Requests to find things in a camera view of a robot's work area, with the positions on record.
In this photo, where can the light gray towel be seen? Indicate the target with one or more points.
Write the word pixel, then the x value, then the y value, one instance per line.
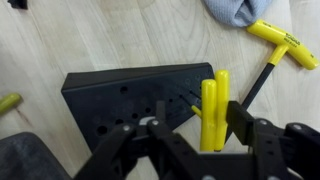
pixel 236 11

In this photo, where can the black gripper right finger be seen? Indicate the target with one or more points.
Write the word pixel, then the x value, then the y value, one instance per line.
pixel 286 150

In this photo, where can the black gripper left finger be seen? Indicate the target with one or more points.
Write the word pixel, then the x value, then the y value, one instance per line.
pixel 133 143

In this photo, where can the small black plastic piece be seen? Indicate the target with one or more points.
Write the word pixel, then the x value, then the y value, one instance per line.
pixel 18 3

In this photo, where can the black wedge hex key holder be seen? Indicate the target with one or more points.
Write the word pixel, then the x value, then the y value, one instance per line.
pixel 133 90

